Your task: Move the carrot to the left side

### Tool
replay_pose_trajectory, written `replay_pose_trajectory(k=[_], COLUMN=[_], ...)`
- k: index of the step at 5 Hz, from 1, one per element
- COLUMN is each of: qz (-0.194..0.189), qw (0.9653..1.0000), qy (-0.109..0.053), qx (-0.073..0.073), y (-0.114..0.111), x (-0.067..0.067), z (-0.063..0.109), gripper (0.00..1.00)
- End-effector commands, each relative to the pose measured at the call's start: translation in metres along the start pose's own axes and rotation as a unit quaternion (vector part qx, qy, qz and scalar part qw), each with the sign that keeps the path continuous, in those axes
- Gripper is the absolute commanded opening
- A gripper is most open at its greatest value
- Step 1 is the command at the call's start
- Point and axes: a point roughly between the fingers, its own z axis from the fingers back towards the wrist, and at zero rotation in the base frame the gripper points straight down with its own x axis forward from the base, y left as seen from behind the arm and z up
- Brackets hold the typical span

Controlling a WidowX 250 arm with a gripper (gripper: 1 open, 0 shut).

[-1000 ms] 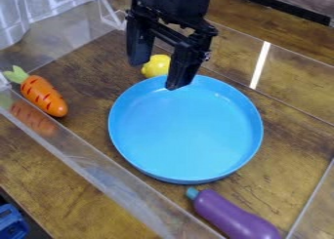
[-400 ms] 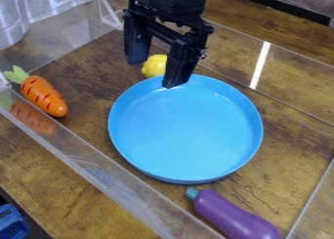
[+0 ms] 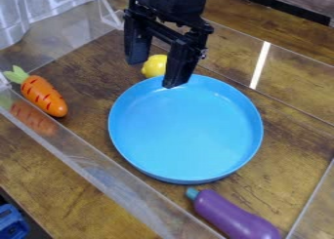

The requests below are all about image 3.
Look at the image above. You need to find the clear acrylic front barrier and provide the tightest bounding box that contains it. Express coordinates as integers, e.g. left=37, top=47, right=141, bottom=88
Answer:
left=0, top=76, right=224, bottom=239

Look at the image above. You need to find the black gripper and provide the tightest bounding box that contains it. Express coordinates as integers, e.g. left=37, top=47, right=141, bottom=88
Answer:
left=124, top=0, right=213, bottom=89

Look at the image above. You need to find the purple toy eggplant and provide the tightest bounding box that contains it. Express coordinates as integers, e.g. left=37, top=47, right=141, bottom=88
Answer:
left=185, top=188, right=281, bottom=239

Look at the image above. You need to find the clear acrylic barrier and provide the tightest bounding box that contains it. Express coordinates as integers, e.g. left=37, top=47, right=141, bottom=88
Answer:
left=96, top=0, right=334, bottom=127
left=0, top=76, right=224, bottom=239

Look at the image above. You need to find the dark wooden bar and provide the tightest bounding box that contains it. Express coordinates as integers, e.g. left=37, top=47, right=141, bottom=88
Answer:
left=248, top=0, right=331, bottom=26

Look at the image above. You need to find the blue round plate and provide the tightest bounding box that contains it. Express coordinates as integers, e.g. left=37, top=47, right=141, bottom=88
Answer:
left=108, top=75, right=263, bottom=184

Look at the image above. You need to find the orange toy carrot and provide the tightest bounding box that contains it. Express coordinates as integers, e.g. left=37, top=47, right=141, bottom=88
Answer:
left=2, top=65, right=68, bottom=117

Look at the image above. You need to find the blue object at corner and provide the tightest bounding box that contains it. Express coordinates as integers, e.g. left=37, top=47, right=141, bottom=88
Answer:
left=0, top=204, right=29, bottom=239

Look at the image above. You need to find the white sheer curtain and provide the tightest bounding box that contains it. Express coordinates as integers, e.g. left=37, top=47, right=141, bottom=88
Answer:
left=0, top=0, right=93, bottom=50

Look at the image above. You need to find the clear acrylic back barrier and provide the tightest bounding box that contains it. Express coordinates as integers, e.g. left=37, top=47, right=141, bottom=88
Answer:
left=96, top=0, right=334, bottom=127

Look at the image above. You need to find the yellow toy lemon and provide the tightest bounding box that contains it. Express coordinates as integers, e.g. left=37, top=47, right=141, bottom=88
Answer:
left=140, top=55, right=166, bottom=78

